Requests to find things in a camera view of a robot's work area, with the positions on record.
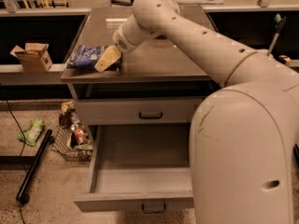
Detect closed grey top drawer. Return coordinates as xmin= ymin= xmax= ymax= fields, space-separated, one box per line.
xmin=74 ymin=97 xmax=202 ymax=125

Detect grey drawer cabinet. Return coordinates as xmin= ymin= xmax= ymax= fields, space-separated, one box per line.
xmin=60 ymin=6 xmax=219 ymax=214

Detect yellow tape measure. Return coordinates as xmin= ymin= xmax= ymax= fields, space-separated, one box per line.
xmin=278 ymin=55 xmax=291 ymax=66

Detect black cable on floor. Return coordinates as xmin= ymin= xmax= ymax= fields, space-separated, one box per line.
xmin=0 ymin=84 xmax=29 ymax=224

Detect blue chip bag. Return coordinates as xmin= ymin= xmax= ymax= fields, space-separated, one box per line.
xmin=66 ymin=45 xmax=109 ymax=72

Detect open grey middle drawer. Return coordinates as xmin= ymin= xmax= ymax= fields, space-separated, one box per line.
xmin=75 ymin=123 xmax=193 ymax=214

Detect cardboard box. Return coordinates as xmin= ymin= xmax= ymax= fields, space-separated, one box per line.
xmin=10 ymin=43 xmax=52 ymax=73

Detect grabber reacher tool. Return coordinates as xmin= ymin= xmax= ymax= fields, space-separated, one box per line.
xmin=267 ymin=13 xmax=286 ymax=56

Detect wire basket with items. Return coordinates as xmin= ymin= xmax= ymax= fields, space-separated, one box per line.
xmin=52 ymin=101 xmax=93 ymax=161

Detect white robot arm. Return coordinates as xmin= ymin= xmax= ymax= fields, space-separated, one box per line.
xmin=113 ymin=0 xmax=299 ymax=224

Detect black metal floor bar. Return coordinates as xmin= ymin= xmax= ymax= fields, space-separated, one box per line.
xmin=16 ymin=129 xmax=53 ymax=203

